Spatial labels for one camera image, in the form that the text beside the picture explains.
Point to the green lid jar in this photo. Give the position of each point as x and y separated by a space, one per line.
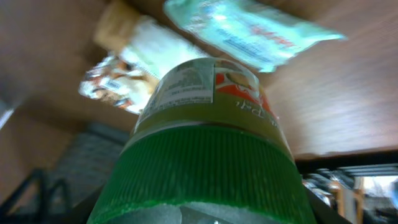
207 143

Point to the grey perforated plastic basket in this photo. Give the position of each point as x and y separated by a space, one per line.
82 161

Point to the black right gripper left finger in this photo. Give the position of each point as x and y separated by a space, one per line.
81 212

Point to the beige grain pouch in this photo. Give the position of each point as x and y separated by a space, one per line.
119 83

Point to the white tube gold cap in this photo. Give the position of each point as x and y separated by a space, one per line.
142 41

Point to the teal wipes packet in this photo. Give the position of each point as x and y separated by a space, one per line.
256 34

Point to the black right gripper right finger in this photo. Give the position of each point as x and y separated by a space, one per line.
323 213

